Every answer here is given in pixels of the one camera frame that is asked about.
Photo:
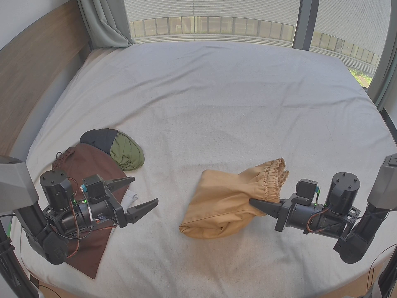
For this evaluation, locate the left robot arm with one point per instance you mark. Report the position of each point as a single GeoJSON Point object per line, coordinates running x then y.
{"type": "Point", "coordinates": [15, 182]}

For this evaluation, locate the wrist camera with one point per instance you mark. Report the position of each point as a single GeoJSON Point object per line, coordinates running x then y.
{"type": "Point", "coordinates": [307, 188]}
{"type": "Point", "coordinates": [94, 186]}

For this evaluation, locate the grey-green curtain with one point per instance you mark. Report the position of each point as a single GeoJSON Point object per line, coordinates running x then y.
{"type": "Point", "coordinates": [102, 20]}
{"type": "Point", "coordinates": [383, 82]}

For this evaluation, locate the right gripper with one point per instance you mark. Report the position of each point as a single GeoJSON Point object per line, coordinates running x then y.
{"type": "Point", "coordinates": [297, 214]}

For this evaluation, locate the green garment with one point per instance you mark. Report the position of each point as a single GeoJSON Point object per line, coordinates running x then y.
{"type": "Point", "coordinates": [127, 154]}

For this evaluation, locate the bed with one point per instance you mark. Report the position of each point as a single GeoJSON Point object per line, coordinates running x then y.
{"type": "Point", "coordinates": [217, 104]}

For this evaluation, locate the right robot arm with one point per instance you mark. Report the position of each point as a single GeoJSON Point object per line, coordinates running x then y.
{"type": "Point", "coordinates": [344, 191]}

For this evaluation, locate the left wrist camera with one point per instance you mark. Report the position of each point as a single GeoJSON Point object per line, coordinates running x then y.
{"type": "Point", "coordinates": [94, 186]}

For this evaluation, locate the tan shorts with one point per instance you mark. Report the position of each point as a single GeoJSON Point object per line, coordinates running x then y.
{"type": "Point", "coordinates": [217, 203]}

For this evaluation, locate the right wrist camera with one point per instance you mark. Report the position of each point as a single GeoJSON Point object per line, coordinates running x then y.
{"type": "Point", "coordinates": [307, 188]}

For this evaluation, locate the window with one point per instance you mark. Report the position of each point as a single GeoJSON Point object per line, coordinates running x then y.
{"type": "Point", "coordinates": [217, 8]}

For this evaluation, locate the brown shorts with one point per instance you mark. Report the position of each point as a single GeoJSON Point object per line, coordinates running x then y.
{"type": "Point", "coordinates": [90, 160]}

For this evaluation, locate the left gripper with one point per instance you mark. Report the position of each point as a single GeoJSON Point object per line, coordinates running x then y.
{"type": "Point", "coordinates": [99, 211]}

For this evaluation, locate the black garment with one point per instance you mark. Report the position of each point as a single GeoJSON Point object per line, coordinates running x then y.
{"type": "Point", "coordinates": [96, 140]}

